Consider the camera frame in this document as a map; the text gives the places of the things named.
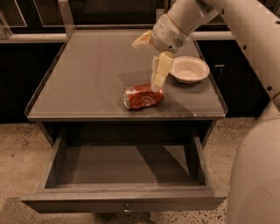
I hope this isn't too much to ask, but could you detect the white paper bowl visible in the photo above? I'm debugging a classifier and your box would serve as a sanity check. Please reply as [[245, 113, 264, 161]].
[[170, 56, 210, 84]]

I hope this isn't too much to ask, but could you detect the grey cabinet with glass top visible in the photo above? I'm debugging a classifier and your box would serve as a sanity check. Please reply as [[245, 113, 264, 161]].
[[26, 30, 227, 144]]

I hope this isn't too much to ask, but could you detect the metal drawer knob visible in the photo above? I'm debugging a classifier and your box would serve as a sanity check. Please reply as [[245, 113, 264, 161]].
[[122, 203, 131, 215]]

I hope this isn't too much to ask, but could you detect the metal railing frame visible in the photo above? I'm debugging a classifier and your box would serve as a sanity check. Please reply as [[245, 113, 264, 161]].
[[0, 0, 280, 45]]

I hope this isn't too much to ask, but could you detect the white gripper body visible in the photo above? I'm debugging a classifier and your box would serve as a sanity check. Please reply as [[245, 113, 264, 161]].
[[151, 14, 189, 53]]

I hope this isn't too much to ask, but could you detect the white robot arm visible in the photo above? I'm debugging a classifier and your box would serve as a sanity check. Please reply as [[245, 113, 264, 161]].
[[133, 0, 280, 224]]

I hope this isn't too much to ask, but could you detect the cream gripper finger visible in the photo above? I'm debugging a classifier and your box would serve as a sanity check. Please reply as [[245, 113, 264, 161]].
[[132, 31, 154, 49], [150, 52, 174, 91]]

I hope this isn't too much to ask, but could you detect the red coke can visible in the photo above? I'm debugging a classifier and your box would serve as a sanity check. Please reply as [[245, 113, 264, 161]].
[[123, 84, 165, 109]]

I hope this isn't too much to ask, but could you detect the open grey top drawer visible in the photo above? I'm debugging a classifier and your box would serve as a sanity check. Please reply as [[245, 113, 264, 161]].
[[21, 136, 228, 214]]

